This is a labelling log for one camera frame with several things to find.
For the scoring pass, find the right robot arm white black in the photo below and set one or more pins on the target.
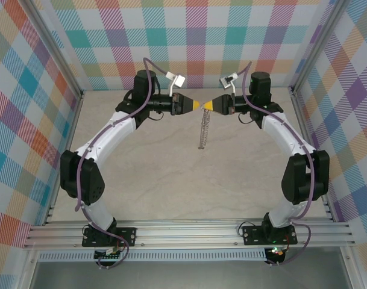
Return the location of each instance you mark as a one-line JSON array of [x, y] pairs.
[[285, 132]]

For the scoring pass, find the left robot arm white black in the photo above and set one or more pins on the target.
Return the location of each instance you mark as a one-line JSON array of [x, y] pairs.
[[111, 135]]

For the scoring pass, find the black circuit board with led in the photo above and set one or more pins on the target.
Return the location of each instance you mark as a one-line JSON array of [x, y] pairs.
[[276, 254]]

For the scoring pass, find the black circuit board green connector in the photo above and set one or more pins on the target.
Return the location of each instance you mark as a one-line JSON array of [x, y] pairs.
[[109, 256]]

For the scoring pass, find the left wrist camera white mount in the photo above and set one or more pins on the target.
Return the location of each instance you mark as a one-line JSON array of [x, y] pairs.
[[180, 81]]

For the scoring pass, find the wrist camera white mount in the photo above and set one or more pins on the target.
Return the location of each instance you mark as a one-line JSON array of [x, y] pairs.
[[226, 82], [180, 81]]

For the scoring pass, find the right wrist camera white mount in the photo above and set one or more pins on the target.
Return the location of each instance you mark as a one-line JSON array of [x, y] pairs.
[[226, 82]]

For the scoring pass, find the aluminium side rail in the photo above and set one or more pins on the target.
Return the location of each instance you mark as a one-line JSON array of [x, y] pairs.
[[309, 135], [69, 141]]

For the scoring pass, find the aluminium frame post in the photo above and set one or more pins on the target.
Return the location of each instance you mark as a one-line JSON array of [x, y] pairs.
[[315, 48], [56, 51]]

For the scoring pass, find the long aluminium base rail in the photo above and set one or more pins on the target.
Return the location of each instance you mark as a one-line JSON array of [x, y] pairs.
[[186, 231]]

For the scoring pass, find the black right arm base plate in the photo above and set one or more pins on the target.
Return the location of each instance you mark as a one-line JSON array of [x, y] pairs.
[[252, 236]]

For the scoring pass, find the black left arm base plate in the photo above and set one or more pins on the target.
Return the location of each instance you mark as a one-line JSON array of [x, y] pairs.
[[126, 234]]

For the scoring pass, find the aluminium frame leg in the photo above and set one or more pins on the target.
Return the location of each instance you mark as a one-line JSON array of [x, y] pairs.
[[29, 271], [351, 271]]

